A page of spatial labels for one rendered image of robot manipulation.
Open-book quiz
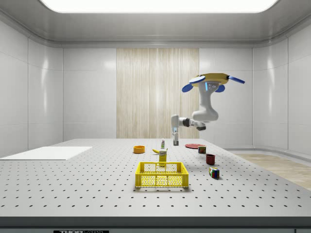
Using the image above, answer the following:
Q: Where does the red plate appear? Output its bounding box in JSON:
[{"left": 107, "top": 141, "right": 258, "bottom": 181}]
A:
[{"left": 184, "top": 143, "right": 206, "bottom": 150}]

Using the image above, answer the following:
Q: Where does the white and yellow carton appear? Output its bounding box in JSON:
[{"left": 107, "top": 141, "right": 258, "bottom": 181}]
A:
[{"left": 158, "top": 150, "right": 168, "bottom": 167}]

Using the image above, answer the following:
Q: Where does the yellow basket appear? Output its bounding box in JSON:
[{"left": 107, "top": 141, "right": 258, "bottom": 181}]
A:
[{"left": 135, "top": 161, "right": 190, "bottom": 189}]

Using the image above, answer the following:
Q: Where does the puzzle cube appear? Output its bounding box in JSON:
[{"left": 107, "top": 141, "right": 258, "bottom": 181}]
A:
[{"left": 208, "top": 166, "right": 220, "bottom": 180}]

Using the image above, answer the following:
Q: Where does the white board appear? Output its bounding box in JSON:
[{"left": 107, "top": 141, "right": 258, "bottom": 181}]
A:
[{"left": 0, "top": 146, "right": 93, "bottom": 161}]

